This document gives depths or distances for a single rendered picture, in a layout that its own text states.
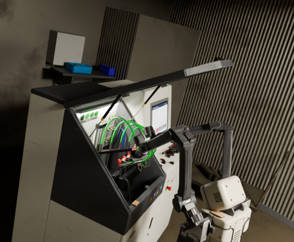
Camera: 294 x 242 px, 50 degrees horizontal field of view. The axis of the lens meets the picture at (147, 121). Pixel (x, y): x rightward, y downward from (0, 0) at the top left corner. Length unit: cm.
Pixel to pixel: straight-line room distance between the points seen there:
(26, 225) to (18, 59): 236
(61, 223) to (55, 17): 286
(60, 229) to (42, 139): 64
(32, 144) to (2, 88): 215
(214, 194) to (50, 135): 110
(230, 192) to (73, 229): 111
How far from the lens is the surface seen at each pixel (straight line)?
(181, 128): 154
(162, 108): 292
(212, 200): 173
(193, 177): 423
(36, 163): 229
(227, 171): 202
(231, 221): 171
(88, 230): 223
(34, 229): 252
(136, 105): 255
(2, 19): 417
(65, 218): 230
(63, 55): 435
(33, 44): 436
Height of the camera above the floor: 205
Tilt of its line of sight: 16 degrees down
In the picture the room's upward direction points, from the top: 14 degrees clockwise
